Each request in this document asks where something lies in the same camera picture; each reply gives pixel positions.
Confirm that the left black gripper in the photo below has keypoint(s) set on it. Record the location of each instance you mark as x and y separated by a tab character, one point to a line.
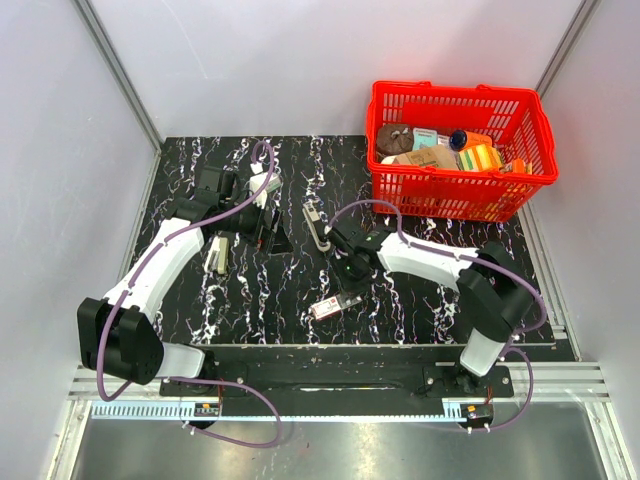
268	240

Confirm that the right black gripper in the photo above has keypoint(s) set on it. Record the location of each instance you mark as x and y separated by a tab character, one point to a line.
344	283

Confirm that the cream white stapler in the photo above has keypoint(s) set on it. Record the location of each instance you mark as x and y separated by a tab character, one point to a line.
218	256

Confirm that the red white staple box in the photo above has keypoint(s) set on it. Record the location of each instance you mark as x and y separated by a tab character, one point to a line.
333	305

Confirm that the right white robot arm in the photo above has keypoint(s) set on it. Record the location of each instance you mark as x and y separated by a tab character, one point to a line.
491	291

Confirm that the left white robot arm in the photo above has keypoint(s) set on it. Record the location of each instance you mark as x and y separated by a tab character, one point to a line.
116	335

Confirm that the brown cardboard package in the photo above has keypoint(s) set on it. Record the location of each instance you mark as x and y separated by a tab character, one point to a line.
438	156

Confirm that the teal white small box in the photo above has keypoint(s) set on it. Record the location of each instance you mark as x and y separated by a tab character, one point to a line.
424	138

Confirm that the red plastic shopping basket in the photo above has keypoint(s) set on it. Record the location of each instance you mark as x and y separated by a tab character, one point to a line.
512	117

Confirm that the orange bottle blue cap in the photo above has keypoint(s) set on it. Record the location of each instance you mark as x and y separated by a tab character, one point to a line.
461	139

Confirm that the small orange packet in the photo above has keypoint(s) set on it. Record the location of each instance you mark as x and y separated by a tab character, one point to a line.
516	166

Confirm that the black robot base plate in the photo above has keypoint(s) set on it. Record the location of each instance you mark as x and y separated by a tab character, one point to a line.
350	381

